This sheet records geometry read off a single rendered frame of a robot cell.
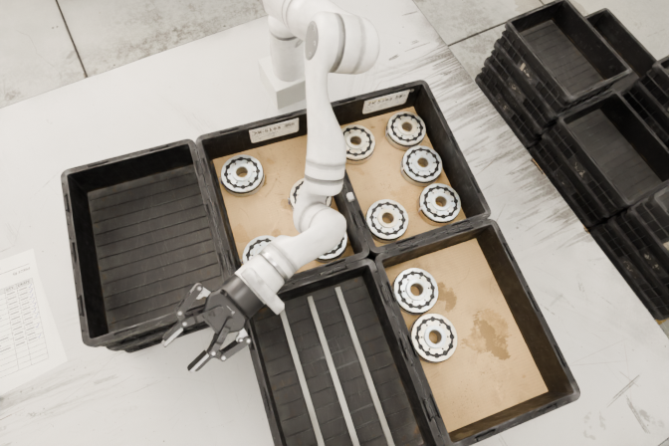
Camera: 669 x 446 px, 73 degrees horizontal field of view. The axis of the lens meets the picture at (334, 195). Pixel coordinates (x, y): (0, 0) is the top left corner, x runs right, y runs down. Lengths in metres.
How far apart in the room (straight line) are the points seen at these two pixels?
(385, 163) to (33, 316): 0.95
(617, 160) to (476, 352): 1.19
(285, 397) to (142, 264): 0.44
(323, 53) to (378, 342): 0.64
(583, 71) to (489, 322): 1.24
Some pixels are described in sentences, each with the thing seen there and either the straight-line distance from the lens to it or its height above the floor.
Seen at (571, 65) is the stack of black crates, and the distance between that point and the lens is 2.08.
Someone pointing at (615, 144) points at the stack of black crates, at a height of 0.38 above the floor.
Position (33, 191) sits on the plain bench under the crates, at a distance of 1.48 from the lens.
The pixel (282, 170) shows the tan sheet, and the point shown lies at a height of 0.83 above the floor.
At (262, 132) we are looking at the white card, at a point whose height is 0.90.
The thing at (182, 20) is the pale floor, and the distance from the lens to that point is 2.66.
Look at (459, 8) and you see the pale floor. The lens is 2.82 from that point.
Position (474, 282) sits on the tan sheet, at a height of 0.83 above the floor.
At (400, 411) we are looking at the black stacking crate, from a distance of 1.07.
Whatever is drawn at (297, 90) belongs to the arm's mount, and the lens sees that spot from 1.38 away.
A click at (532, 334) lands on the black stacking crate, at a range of 1.13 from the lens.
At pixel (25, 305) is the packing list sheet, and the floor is 0.70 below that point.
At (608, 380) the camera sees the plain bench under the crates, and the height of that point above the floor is 0.70.
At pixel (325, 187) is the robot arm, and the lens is 0.78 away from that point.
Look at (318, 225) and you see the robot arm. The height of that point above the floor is 1.14.
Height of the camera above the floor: 1.88
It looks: 67 degrees down
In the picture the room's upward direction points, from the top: 9 degrees clockwise
